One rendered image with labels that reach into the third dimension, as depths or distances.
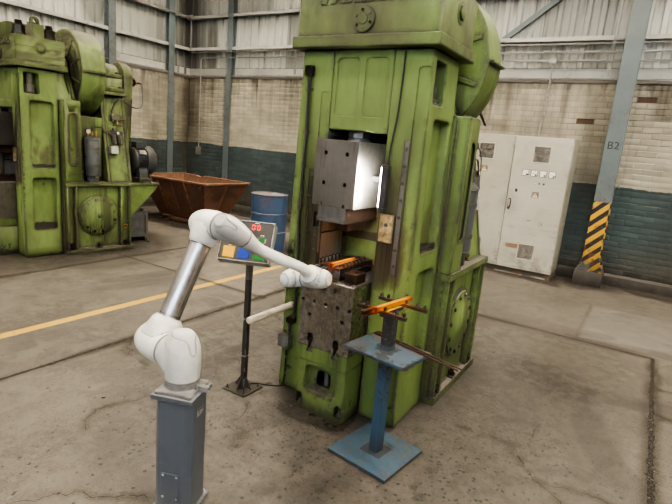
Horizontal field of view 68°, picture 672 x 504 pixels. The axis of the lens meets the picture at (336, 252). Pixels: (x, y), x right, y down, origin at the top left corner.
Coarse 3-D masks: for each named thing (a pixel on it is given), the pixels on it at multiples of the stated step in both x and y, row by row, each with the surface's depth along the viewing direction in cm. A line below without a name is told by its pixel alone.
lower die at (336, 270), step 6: (342, 258) 338; (360, 258) 339; (366, 258) 344; (318, 264) 320; (348, 264) 322; (360, 264) 329; (366, 264) 337; (330, 270) 311; (336, 270) 309; (342, 270) 310; (348, 270) 317; (366, 270) 338; (336, 276) 310
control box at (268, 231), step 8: (248, 224) 327; (256, 224) 327; (264, 224) 326; (272, 224) 326; (256, 232) 325; (264, 232) 325; (272, 232) 324; (272, 240) 323; (272, 248) 325; (248, 264) 325; (256, 264) 322; (264, 264) 319
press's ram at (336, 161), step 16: (320, 144) 303; (336, 144) 297; (352, 144) 291; (368, 144) 298; (384, 144) 316; (320, 160) 304; (336, 160) 299; (352, 160) 293; (368, 160) 302; (384, 160) 320; (320, 176) 306; (336, 176) 300; (352, 176) 294; (368, 176) 306; (320, 192) 308; (336, 192) 302; (352, 192) 296; (368, 192) 310; (352, 208) 297
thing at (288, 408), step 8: (288, 400) 343; (280, 408) 332; (288, 408) 332; (296, 408) 332; (288, 416) 323; (296, 416) 324; (304, 416) 324; (312, 416) 325; (312, 424) 317; (320, 424) 317; (328, 424) 318; (336, 424) 318; (344, 424) 319
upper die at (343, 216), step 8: (320, 208) 309; (328, 208) 306; (336, 208) 303; (368, 208) 324; (376, 208) 334; (320, 216) 310; (328, 216) 307; (336, 216) 304; (344, 216) 301; (352, 216) 308; (360, 216) 317; (368, 216) 326; (376, 216) 336; (344, 224) 302
